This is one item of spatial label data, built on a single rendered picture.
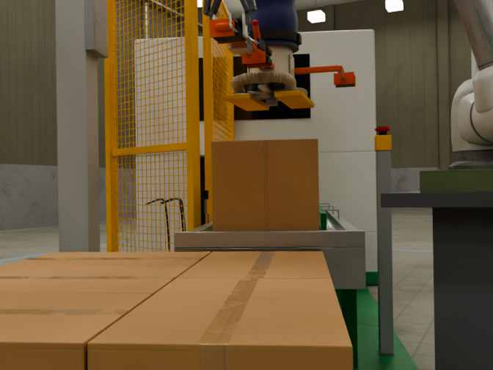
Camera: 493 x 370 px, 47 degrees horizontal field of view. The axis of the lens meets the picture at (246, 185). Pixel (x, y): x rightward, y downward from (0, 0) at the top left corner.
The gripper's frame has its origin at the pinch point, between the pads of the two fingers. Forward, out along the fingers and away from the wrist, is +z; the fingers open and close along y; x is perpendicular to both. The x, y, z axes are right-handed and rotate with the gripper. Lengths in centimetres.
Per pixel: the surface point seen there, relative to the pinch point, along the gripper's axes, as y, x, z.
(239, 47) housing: -0.1, -9.2, 3.0
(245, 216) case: 10, -48, 56
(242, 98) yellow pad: 8.4, -42.3, 13.4
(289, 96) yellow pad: -8.9, -42.9, 13.5
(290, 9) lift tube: -8, -55, -21
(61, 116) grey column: 117, -94, 9
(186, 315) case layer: -9, 61, 68
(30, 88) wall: 695, -866, -165
